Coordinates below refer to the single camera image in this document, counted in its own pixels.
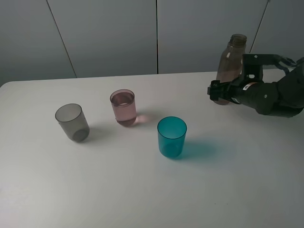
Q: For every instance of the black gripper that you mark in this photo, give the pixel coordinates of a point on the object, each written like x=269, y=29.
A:
x=218, y=90

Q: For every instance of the translucent smoky water bottle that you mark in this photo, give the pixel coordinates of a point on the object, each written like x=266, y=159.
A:
x=230, y=64

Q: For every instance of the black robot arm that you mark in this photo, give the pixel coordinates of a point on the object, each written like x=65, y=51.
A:
x=284, y=98

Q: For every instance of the translucent teal plastic cup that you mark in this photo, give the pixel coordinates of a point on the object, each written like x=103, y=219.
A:
x=171, y=136

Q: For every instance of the translucent pink plastic cup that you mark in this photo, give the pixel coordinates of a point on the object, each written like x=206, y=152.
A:
x=123, y=104

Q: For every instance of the translucent grey plastic cup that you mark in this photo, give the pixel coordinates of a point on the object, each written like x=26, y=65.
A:
x=72, y=120

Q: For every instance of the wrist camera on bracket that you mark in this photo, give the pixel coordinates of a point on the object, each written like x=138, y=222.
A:
x=252, y=70

